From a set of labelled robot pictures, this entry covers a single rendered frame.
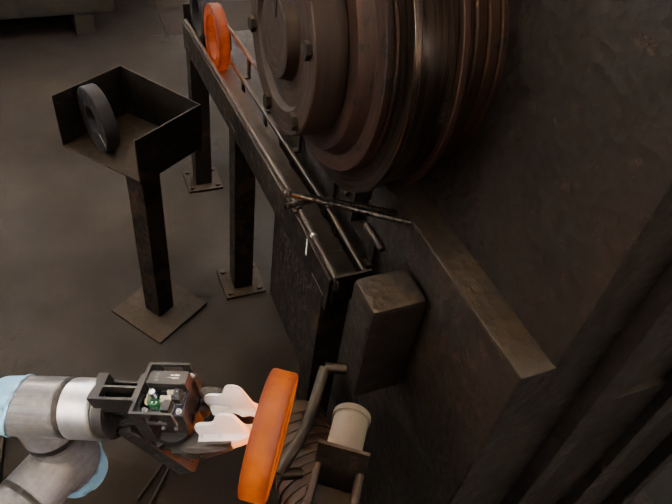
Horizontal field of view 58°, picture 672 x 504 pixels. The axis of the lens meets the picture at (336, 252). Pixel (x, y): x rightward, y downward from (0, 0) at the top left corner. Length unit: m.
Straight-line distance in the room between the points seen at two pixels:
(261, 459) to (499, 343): 0.35
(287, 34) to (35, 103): 2.20
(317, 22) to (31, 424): 0.59
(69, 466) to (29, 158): 1.87
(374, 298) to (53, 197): 1.67
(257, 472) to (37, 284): 1.51
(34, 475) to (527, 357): 0.65
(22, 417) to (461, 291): 0.59
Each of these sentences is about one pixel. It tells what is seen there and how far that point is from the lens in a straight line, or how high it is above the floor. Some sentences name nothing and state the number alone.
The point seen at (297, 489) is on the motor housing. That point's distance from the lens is 1.08.
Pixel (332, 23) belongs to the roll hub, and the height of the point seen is 1.19.
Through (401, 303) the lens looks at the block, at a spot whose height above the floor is 0.80.
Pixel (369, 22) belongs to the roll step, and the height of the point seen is 1.20.
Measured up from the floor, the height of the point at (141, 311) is 0.01.
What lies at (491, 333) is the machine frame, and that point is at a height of 0.87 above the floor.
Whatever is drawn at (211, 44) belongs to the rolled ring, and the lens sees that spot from 1.97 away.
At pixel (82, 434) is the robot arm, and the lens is 0.81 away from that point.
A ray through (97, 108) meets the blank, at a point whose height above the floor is 0.73.
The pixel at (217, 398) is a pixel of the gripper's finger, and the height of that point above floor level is 0.85.
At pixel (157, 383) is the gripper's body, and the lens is 0.75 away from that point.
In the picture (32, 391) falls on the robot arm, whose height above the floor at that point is 0.83.
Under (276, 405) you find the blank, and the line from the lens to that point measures 0.70.
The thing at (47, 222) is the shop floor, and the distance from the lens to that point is 2.33.
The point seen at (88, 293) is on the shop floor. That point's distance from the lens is 2.06.
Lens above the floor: 1.50
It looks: 44 degrees down
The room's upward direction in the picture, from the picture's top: 9 degrees clockwise
